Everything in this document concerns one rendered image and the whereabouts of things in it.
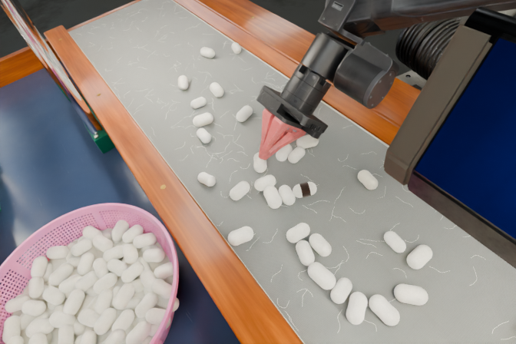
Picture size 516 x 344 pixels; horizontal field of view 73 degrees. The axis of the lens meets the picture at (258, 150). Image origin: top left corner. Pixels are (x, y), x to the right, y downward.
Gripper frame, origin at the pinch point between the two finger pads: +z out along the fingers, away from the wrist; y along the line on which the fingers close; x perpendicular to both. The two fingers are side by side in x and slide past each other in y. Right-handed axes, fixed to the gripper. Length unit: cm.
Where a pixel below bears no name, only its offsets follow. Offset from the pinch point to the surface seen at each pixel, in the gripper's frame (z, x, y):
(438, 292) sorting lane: -0.7, 4.4, 29.2
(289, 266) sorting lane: 8.0, -3.1, 15.5
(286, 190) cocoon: 1.7, -0.1, 6.9
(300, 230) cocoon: 3.8, -1.9, 13.3
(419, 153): -13.9, -26.9, 27.0
